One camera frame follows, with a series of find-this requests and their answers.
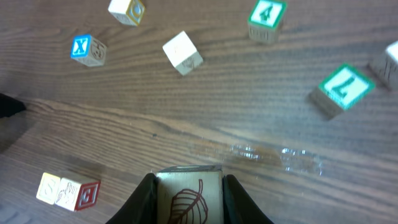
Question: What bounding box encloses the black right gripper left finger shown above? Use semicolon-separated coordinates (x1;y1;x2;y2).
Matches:
106;173;157;224

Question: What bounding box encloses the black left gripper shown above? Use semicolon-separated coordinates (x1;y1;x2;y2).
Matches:
0;93;26;118

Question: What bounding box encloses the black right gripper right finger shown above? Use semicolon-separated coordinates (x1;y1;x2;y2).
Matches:
223;174;274;224

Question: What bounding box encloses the red Y wooden block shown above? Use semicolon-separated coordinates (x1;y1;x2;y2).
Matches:
156;165;224;224

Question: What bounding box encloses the green-edged picture wooden block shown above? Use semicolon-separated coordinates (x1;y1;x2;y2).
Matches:
55;177;101;212

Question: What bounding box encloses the yellow-top wooden block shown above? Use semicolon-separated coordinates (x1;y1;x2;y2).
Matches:
36;172;61;205

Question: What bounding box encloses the blue D wooden block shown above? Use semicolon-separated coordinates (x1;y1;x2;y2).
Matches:
162;31;203;76

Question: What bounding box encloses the blue X wooden block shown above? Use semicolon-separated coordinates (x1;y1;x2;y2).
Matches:
70;34;107;67

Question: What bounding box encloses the plain globe wooden block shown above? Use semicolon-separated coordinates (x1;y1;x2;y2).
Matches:
108;0;146;26

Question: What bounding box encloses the green 7 wooden block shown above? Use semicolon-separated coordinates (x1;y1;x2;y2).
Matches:
309;63;375;119

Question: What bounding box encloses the green 4 wooden block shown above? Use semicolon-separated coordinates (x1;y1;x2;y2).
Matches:
248;0;287;44

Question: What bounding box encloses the yellow G wooden block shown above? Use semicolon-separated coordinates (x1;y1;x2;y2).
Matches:
369;41;397;91

